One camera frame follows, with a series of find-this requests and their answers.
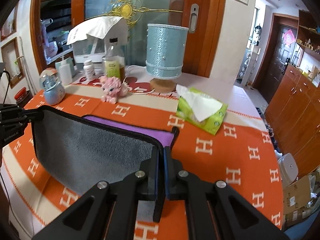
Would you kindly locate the cardboard box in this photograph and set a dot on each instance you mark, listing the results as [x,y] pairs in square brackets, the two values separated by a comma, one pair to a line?
[301,199]

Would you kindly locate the clear bottle yellow label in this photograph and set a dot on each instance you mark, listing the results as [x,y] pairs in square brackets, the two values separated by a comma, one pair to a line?
[115,60]

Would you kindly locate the green tissue pack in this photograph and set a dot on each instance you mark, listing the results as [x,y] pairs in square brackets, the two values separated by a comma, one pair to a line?
[200,109]

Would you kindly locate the orange H-pattern table runner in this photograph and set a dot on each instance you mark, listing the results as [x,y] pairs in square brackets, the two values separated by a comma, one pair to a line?
[87,169]

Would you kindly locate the wooden sideboard cabinet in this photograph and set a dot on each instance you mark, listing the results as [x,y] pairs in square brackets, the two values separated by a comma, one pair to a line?
[293,114]

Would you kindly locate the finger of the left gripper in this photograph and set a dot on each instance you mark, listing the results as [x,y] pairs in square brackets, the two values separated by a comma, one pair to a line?
[13,114]

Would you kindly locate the red bucket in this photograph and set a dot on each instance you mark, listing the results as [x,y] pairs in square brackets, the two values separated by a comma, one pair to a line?
[21,94]

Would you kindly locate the blue table lamp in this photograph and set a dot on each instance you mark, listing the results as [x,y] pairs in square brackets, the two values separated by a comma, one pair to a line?
[165,55]

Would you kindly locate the grey plastic stool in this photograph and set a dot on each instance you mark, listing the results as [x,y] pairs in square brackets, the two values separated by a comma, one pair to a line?
[288,169]

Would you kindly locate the white pill bottle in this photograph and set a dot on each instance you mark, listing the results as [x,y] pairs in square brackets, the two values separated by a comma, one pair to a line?
[89,70]

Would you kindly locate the glass sliding door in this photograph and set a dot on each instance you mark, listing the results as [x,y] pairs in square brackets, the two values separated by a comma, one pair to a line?
[203,18]

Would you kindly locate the purple and grey towel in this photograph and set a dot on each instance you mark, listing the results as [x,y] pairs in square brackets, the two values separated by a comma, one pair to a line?
[81,151]

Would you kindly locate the dark wooden entrance door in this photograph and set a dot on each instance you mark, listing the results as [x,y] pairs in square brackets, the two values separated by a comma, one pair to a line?
[278,53]

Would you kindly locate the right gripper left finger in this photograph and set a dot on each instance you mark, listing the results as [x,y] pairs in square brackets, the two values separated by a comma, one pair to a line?
[109,211]

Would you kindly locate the white appliance with paper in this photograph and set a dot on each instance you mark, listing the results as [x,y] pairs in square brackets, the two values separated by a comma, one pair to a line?
[90,39]

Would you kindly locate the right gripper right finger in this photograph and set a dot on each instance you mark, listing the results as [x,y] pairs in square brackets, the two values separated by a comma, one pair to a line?
[215,210]

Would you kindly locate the pink brick pig figure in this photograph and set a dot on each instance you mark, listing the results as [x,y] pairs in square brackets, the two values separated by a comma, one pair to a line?
[113,89]

